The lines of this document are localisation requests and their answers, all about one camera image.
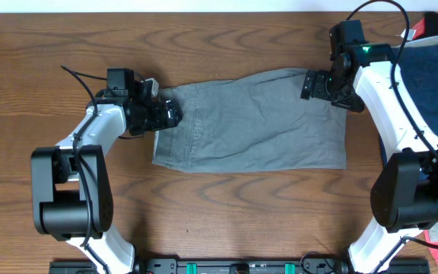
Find navy blue garment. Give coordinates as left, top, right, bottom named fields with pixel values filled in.
left=378, top=40, right=438, bottom=225

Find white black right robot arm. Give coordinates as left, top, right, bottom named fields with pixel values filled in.
left=301, top=40, right=438, bottom=273

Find beige garment in pile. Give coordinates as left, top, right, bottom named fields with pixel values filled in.
left=403, top=30, right=438, bottom=50

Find grey shorts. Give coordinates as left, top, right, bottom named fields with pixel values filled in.
left=152, top=68, right=347, bottom=173

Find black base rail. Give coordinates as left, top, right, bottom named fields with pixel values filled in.
left=49, top=257, right=431, bottom=274

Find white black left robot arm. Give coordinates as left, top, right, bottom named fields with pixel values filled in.
left=30, top=90, right=182, bottom=273

